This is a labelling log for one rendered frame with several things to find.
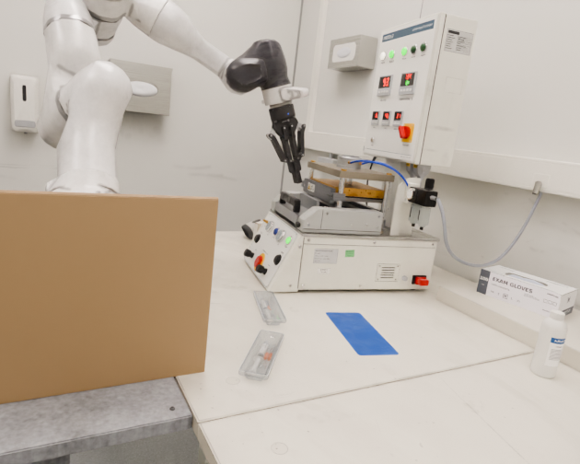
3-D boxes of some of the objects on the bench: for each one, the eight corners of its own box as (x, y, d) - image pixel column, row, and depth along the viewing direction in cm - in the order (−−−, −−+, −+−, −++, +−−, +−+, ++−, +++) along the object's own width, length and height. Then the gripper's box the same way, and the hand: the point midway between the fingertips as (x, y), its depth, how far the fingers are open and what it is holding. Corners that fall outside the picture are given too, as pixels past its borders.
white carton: (494, 285, 146) (499, 264, 145) (572, 312, 129) (578, 288, 128) (475, 291, 138) (481, 268, 137) (555, 320, 122) (562, 294, 120)
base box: (377, 261, 177) (383, 217, 174) (434, 296, 143) (445, 244, 139) (242, 258, 160) (247, 210, 156) (272, 298, 125) (278, 237, 122)
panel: (243, 258, 158) (271, 212, 157) (266, 289, 130) (299, 233, 129) (238, 256, 157) (265, 209, 156) (261, 286, 130) (294, 230, 128)
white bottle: (525, 370, 101) (540, 309, 98) (536, 365, 104) (551, 306, 101) (548, 381, 97) (565, 319, 94) (559, 376, 100) (575, 315, 97)
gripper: (294, 100, 140) (309, 175, 147) (255, 110, 135) (274, 188, 142) (305, 99, 133) (321, 177, 141) (266, 110, 128) (284, 190, 136)
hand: (295, 171), depth 140 cm, fingers closed
